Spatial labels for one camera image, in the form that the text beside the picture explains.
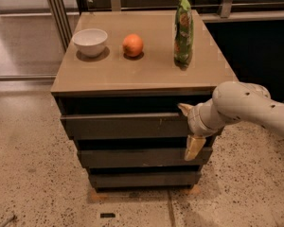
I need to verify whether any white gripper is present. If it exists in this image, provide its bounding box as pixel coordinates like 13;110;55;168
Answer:
177;103;222;161

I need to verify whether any drawer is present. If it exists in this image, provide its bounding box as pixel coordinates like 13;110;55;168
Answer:
61;113;191;140
78;148;213;168
89;171;201;188

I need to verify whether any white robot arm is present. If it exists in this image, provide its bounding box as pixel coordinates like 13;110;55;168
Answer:
178;81;284;161

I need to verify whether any grey drawer cabinet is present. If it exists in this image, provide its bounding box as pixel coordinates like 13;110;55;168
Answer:
51;11;236;176

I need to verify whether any green snack bag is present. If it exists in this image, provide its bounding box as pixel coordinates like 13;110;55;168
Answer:
174;0;193;65

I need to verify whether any orange fruit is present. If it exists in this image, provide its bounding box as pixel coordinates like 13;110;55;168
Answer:
122;34;144;58

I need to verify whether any white bowl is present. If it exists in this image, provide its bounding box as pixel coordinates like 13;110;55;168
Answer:
72;28;108;58

